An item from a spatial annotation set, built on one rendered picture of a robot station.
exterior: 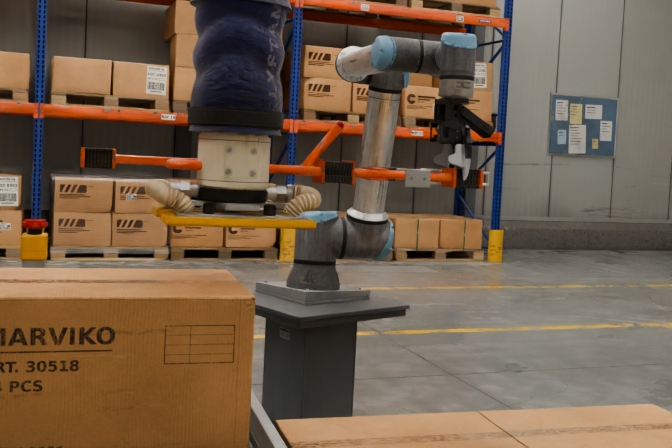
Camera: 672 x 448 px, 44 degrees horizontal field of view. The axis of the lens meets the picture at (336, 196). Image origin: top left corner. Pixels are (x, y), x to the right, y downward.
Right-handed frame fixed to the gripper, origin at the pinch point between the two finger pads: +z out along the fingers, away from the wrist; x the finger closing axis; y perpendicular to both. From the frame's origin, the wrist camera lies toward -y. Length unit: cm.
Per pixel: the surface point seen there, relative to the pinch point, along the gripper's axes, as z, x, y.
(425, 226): 79, -731, -313
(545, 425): 68, -1, -31
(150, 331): 35, 21, 79
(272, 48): -27, 10, 53
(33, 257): 29, -45, 106
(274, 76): -21, 8, 52
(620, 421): 68, -1, -56
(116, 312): 31, 21, 86
